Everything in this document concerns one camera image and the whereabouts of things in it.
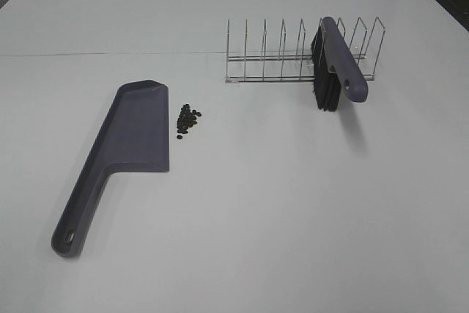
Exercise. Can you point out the metal wire rack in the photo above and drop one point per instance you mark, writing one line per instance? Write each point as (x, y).
(257, 52)

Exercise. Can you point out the pile of coffee beans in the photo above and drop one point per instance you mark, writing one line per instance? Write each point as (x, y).
(188, 117)

